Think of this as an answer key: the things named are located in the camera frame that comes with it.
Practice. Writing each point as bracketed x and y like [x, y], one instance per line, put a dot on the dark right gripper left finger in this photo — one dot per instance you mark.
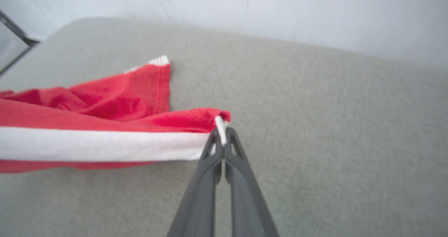
[199, 202]

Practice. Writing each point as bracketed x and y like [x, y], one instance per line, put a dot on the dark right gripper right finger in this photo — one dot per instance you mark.
[248, 209]

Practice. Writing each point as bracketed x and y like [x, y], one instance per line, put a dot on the red and white garment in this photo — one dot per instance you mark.
[105, 100]

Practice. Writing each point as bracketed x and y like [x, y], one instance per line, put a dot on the grey fabric sofa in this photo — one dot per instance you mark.
[332, 142]

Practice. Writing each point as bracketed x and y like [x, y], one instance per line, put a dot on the black metal frame bar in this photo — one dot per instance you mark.
[21, 34]

